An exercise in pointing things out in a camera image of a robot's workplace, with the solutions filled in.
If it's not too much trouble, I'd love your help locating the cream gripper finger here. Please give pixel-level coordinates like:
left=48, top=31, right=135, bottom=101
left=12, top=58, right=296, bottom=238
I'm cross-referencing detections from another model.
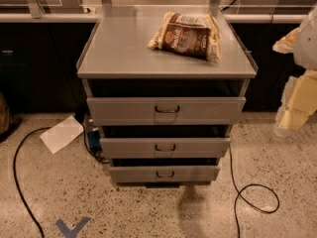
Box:
left=272, top=28, right=298, bottom=54
left=273, top=70, right=317, bottom=137

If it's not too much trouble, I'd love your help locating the grey drawer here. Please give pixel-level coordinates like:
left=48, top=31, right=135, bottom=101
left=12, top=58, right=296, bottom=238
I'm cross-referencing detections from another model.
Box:
left=100, top=138, right=230, bottom=159
left=87, top=97, right=246, bottom=126
left=110, top=166, right=220, bottom=183

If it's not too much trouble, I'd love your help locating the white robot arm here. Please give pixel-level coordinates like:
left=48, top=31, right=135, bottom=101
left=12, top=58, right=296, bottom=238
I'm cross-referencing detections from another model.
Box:
left=272, top=7, right=317, bottom=137

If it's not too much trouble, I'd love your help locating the grey bottom drawer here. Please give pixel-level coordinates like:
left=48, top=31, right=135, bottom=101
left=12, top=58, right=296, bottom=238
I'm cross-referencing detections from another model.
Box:
left=110, top=166, right=220, bottom=183

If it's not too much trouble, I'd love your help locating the grey top drawer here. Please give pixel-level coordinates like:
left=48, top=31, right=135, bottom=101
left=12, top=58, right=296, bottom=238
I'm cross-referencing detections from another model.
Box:
left=87, top=97, right=246, bottom=126

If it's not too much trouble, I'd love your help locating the brown yellow snack bag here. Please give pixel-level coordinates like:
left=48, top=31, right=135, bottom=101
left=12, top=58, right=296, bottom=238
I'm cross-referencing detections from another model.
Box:
left=148, top=12, right=221, bottom=60

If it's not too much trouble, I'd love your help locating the blue power box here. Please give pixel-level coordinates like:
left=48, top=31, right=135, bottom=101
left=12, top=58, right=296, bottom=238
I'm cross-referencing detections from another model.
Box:
left=86, top=128, right=101, bottom=151

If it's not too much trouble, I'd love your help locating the white paper sheet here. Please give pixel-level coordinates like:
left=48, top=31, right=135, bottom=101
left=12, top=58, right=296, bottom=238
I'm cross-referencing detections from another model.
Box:
left=40, top=116, right=83, bottom=154

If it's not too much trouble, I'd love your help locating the blue tape floor mark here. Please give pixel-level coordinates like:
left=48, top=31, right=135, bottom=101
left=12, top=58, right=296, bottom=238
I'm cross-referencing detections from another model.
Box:
left=54, top=216, right=91, bottom=238

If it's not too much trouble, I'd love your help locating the brown bag at left edge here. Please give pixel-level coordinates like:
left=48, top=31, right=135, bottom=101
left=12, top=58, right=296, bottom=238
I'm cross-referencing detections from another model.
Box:
left=0, top=92, right=13, bottom=135

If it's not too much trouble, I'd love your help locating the black cable right floor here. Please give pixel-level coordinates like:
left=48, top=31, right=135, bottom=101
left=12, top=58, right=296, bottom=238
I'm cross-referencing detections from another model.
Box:
left=228, top=145, right=281, bottom=238

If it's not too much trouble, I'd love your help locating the black cable floor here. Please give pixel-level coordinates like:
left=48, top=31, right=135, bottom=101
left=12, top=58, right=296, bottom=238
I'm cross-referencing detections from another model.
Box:
left=12, top=126, right=52, bottom=238
left=228, top=145, right=281, bottom=238

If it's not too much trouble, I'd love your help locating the grey drawer cabinet frame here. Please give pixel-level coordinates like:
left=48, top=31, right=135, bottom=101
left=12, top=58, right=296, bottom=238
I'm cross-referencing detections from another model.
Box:
left=77, top=6, right=257, bottom=169

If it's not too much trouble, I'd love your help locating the black cable left floor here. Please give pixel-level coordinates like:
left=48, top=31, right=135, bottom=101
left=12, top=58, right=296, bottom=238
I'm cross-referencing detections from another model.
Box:
left=12, top=126, right=52, bottom=238

